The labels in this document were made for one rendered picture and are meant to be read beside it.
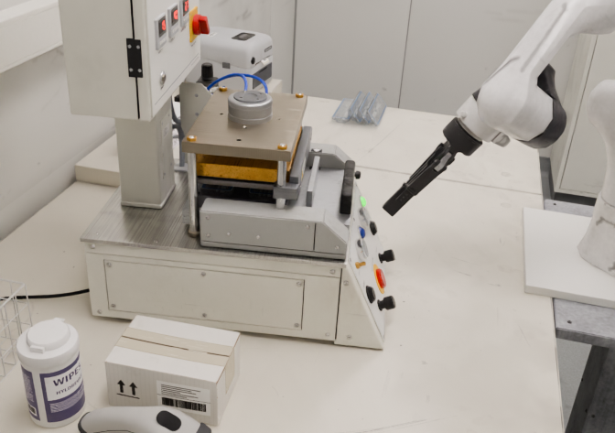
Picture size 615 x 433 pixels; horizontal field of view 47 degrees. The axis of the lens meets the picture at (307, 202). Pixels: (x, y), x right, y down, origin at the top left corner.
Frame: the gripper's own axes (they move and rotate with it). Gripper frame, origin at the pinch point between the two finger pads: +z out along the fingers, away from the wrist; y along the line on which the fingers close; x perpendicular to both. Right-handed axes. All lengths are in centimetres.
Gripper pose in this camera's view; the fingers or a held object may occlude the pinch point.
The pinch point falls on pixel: (398, 200)
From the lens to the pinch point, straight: 144.6
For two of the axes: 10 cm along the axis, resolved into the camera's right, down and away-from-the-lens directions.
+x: 7.5, 6.6, 0.6
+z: -6.2, 6.6, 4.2
